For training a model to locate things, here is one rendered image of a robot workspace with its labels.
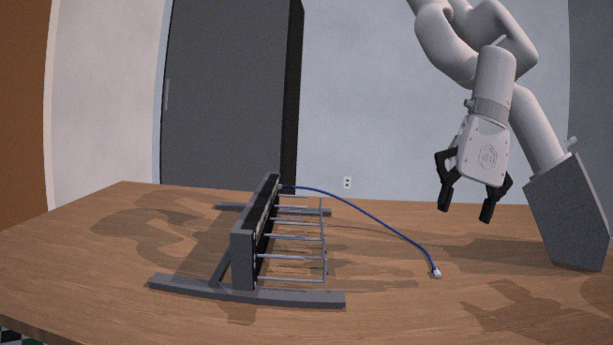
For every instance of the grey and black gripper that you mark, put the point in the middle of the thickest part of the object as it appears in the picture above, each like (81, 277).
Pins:
(480, 153)

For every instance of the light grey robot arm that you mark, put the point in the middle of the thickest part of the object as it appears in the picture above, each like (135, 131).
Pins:
(498, 67)

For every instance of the white network cable plug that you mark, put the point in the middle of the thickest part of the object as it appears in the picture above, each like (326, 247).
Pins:
(436, 272)

